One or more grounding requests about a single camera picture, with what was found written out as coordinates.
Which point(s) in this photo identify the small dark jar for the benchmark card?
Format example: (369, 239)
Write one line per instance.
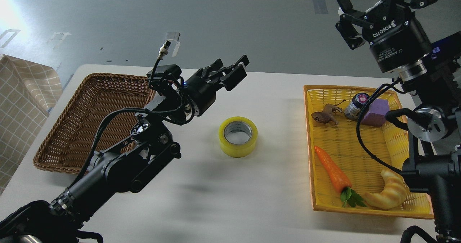
(358, 101)

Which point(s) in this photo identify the purple foam block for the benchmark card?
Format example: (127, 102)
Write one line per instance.
(375, 116)

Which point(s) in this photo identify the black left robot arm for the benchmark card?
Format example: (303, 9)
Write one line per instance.
(132, 163)

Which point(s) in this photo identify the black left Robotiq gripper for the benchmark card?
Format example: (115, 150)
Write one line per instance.
(202, 89)

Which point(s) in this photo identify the yellow tape roll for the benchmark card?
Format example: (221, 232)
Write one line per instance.
(238, 136)

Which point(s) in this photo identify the yellow plastic basket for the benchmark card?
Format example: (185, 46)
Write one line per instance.
(387, 142)

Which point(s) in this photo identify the orange toy carrot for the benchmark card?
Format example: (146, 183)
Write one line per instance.
(340, 181)

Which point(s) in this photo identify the beige checkered cloth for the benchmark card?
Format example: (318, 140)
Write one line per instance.
(28, 91)

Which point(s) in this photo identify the brown wicker basket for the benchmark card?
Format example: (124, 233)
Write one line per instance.
(67, 145)

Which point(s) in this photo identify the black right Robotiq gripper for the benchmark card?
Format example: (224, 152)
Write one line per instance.
(396, 36)

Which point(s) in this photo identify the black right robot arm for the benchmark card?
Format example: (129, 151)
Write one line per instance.
(436, 118)

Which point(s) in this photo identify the toy croissant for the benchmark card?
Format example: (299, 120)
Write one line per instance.
(392, 195)

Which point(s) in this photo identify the brown toy animal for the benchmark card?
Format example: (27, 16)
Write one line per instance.
(326, 115)

